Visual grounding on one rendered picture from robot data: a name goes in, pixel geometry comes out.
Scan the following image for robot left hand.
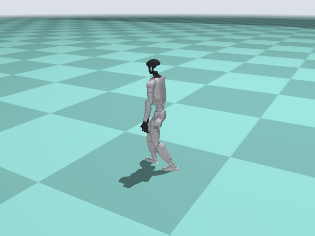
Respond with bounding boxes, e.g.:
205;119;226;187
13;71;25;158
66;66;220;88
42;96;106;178
140;119;149;133

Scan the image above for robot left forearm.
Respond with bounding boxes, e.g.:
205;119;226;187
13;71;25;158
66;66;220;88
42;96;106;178
143;100;152;122

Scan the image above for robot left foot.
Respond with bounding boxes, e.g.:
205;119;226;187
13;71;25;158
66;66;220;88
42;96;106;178
162;166;180;171

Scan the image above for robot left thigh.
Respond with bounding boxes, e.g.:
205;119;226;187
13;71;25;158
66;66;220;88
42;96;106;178
150;116;165;150

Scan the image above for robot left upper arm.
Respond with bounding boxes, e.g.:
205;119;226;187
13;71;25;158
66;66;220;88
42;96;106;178
146;80;156;106

